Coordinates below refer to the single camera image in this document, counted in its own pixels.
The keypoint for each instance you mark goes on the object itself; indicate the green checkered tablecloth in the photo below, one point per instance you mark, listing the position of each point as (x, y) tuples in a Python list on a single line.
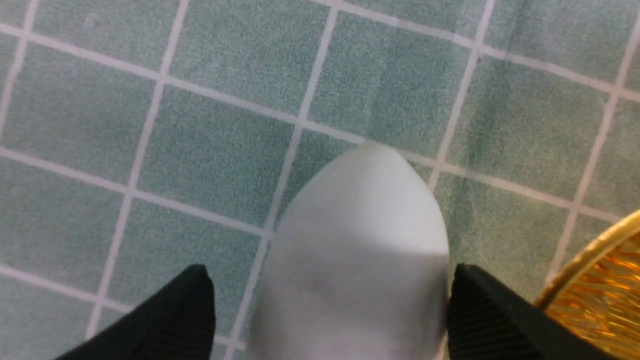
[(141, 136)]

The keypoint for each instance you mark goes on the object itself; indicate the white radish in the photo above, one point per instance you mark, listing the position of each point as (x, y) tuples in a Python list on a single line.
[(357, 268)]

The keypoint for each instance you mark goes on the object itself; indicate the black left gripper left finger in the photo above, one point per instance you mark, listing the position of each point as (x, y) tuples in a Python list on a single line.
[(177, 323)]

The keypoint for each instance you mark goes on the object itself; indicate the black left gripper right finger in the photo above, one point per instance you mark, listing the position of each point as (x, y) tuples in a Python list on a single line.
[(486, 320)]

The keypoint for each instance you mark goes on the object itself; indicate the amber plastic plate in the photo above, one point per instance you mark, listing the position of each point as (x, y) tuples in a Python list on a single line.
[(597, 295)]

